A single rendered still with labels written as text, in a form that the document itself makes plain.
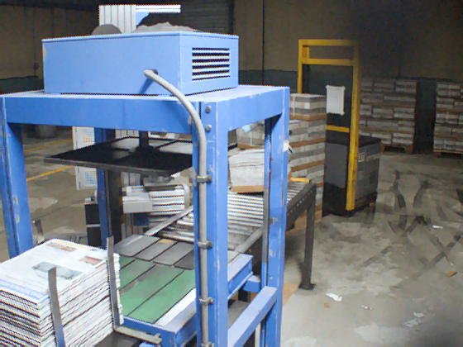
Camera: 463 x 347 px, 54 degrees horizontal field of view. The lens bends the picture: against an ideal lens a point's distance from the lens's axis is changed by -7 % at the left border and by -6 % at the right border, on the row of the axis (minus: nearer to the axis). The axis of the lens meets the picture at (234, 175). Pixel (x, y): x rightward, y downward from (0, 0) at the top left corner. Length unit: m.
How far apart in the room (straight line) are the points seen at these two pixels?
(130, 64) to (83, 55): 0.20
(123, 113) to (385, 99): 7.61
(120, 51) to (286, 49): 9.39
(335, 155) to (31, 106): 4.02
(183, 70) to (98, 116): 0.30
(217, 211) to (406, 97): 7.58
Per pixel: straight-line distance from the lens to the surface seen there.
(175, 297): 1.83
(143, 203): 3.22
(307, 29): 10.80
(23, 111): 1.80
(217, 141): 1.35
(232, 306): 2.16
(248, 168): 3.05
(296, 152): 4.53
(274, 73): 11.01
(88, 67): 1.72
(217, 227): 1.41
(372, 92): 8.89
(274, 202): 1.98
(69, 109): 1.64
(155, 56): 1.56
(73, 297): 1.45
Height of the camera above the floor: 1.68
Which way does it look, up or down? 14 degrees down
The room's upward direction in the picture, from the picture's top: straight up
